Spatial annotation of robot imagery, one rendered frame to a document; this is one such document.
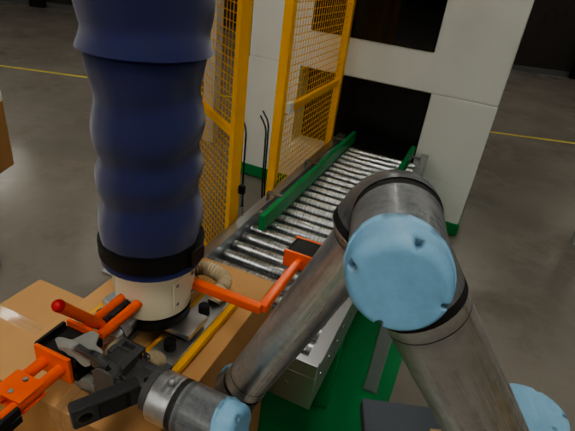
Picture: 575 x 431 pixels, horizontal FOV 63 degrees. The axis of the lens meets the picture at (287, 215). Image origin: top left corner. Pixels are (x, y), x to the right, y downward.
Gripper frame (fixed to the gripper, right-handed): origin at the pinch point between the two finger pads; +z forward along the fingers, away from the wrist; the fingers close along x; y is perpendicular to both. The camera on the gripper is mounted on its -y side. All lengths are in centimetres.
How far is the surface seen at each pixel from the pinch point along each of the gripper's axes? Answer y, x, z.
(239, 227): 131, -49, 32
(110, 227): 17.3, 19.1, 1.8
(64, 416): -1.4, -14.8, -0.1
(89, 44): 17, 53, 2
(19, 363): 3.3, -13.4, 17.2
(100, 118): 18.2, 40.6, 2.9
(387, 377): 134, -109, -54
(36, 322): 41, -53, 63
